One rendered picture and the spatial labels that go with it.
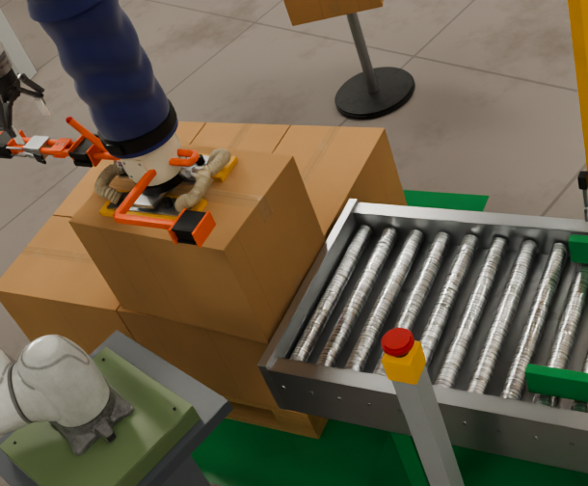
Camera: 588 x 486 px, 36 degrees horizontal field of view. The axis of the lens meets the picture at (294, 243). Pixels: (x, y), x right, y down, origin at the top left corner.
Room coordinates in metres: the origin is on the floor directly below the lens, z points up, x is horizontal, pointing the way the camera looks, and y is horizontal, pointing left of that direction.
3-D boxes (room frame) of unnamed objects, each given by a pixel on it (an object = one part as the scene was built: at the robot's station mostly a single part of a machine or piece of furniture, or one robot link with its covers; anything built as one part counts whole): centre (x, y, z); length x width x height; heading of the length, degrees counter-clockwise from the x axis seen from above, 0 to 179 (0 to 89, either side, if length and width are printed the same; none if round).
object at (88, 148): (2.45, 0.47, 1.08); 0.10 x 0.08 x 0.06; 139
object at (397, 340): (1.29, -0.12, 1.02); 0.07 x 0.07 x 0.04
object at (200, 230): (1.89, 0.23, 1.07); 0.09 x 0.08 x 0.05; 139
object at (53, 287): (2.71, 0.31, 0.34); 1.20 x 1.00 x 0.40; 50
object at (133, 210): (2.21, 0.34, 0.97); 0.34 x 0.10 x 0.05; 49
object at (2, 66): (2.55, 0.60, 1.39); 0.09 x 0.09 x 0.06
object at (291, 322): (2.04, -0.01, 0.58); 0.70 x 0.03 x 0.06; 140
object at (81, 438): (1.64, 0.64, 0.84); 0.22 x 0.18 x 0.06; 25
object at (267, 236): (2.26, 0.26, 0.75); 0.60 x 0.40 x 0.40; 45
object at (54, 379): (1.66, 0.66, 0.98); 0.18 x 0.16 x 0.22; 85
